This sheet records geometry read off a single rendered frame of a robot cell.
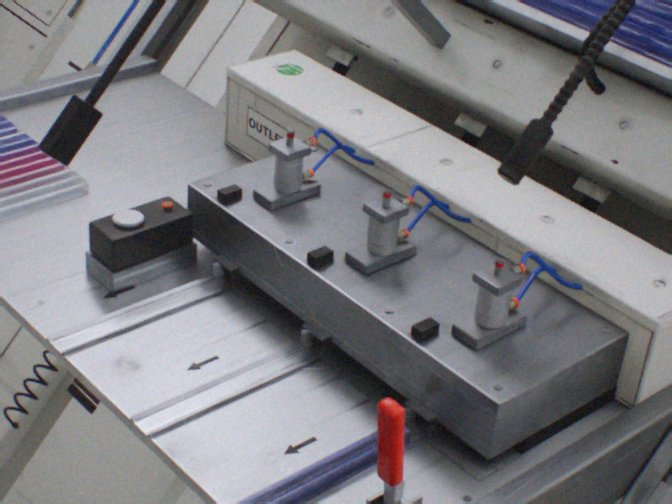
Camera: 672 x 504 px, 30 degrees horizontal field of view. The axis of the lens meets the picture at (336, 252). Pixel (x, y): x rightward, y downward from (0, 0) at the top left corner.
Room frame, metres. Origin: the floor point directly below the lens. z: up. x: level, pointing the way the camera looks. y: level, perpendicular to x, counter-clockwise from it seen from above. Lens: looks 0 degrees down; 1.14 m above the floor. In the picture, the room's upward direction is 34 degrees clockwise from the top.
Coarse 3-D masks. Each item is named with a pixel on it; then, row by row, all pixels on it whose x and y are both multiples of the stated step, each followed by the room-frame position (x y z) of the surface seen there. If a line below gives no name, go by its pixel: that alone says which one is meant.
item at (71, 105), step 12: (72, 96) 0.86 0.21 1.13; (72, 108) 0.85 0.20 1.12; (84, 108) 0.85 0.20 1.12; (60, 120) 0.85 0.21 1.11; (72, 120) 0.85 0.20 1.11; (84, 120) 0.86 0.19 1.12; (96, 120) 0.86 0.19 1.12; (48, 132) 0.85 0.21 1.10; (60, 132) 0.85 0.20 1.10; (72, 132) 0.85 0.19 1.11; (84, 132) 0.86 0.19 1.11; (48, 144) 0.85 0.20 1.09; (60, 144) 0.85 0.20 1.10; (72, 144) 0.86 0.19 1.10; (60, 156) 0.86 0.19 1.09; (72, 156) 0.86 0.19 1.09
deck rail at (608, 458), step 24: (648, 408) 0.88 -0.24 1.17; (600, 432) 0.85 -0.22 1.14; (624, 432) 0.85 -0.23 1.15; (648, 432) 0.86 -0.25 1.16; (552, 456) 0.82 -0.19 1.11; (576, 456) 0.83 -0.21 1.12; (600, 456) 0.83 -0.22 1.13; (624, 456) 0.86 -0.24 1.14; (648, 456) 0.88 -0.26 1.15; (528, 480) 0.80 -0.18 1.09; (552, 480) 0.80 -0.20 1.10; (576, 480) 0.82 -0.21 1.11; (600, 480) 0.85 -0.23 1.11; (624, 480) 0.88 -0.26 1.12
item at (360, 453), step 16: (352, 448) 0.82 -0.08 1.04; (368, 448) 0.82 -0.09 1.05; (320, 464) 0.80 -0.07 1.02; (336, 464) 0.80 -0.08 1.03; (352, 464) 0.81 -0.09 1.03; (288, 480) 0.79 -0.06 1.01; (304, 480) 0.79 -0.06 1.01; (320, 480) 0.79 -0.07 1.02; (336, 480) 0.80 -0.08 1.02; (256, 496) 0.77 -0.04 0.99; (272, 496) 0.77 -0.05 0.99; (288, 496) 0.78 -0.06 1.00; (304, 496) 0.79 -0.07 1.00
